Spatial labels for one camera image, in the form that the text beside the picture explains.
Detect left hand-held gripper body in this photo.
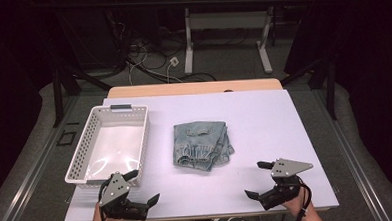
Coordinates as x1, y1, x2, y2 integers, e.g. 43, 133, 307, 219
97, 171, 150, 221

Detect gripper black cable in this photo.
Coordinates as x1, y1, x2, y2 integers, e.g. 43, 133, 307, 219
97, 180, 114, 221
288, 175, 314, 221

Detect white floor cable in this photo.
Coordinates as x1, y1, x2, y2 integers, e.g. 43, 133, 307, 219
126, 44, 185, 86

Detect black floor cable bundle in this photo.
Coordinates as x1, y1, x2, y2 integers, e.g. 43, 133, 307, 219
111, 9, 218, 87

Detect white perforated plastic basket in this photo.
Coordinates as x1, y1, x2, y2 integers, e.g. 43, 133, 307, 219
61, 103, 153, 190

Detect aluminium floor rail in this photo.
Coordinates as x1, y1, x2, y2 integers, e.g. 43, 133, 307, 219
311, 81, 392, 221
0, 95, 87, 221

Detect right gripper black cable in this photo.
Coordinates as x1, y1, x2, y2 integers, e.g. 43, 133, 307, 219
288, 175, 314, 221

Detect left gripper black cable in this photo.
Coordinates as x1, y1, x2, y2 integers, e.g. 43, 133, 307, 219
97, 180, 114, 221

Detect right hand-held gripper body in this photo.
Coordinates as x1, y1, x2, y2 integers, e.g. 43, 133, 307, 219
256, 156, 316, 212

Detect white table mat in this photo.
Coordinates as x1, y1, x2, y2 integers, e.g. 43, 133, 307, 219
58, 86, 341, 221

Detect black metal stand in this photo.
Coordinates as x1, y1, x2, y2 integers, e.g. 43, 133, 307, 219
49, 57, 115, 129
279, 55, 340, 124

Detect wooden table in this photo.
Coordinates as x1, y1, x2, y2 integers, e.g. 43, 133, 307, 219
64, 76, 337, 221

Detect person's right hand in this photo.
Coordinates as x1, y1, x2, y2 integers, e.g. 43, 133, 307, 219
280, 185, 311, 219

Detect white-legged background desk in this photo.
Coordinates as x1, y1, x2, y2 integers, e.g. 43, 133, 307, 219
162, 0, 317, 80

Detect blue denim shorts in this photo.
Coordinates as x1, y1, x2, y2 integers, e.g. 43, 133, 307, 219
170, 119, 237, 174

